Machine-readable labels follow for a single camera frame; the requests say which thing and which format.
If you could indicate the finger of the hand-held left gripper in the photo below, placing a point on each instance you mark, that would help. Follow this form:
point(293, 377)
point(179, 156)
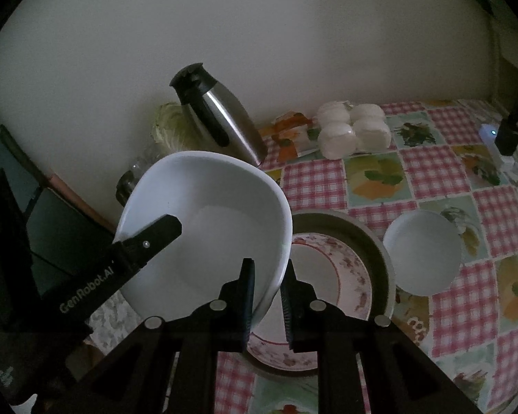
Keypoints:
point(155, 235)

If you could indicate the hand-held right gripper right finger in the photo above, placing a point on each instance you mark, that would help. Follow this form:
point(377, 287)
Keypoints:
point(287, 310)

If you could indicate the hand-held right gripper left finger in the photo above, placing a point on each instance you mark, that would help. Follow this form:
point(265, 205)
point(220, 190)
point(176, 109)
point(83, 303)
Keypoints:
point(245, 310)

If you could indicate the pink floral bowl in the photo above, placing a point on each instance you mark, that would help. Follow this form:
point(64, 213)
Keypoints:
point(323, 267)

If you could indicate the large white bowl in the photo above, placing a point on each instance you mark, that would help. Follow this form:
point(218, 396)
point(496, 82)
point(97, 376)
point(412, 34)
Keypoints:
point(224, 198)

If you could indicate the round metal tray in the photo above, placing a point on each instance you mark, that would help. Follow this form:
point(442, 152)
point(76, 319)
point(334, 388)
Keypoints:
point(371, 250)

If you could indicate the glass jar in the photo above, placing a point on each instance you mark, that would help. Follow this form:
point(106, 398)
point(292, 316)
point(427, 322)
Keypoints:
point(131, 177)

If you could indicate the black chair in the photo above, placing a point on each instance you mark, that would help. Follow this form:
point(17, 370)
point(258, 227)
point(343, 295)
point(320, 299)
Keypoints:
point(52, 224)

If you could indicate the napa cabbage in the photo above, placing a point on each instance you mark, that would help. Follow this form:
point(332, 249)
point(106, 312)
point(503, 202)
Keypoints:
point(168, 125)

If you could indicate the steel thermos jug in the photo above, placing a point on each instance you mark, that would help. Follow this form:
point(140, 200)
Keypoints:
point(224, 116)

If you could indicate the small white bowl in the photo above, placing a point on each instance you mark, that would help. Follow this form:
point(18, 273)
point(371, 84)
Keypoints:
point(423, 254)

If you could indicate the orange snack packet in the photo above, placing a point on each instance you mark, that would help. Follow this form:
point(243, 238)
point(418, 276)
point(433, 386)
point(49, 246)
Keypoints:
point(291, 131)

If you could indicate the checked printed tablecloth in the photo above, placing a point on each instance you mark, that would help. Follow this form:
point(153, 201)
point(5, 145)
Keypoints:
point(440, 168)

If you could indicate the black power adapter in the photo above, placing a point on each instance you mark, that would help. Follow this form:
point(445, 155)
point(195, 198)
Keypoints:
point(507, 138)

